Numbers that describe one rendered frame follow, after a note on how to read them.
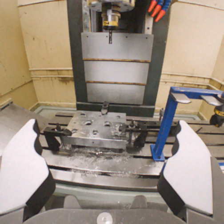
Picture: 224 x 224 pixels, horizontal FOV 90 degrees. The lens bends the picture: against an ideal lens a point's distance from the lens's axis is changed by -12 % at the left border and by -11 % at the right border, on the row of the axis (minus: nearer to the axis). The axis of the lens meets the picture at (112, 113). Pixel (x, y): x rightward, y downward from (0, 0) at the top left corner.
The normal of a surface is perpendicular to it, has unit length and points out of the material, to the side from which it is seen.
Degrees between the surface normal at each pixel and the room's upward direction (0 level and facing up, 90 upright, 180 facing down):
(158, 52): 90
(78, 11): 90
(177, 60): 90
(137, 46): 90
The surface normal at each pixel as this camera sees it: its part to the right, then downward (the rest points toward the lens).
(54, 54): -0.07, 0.51
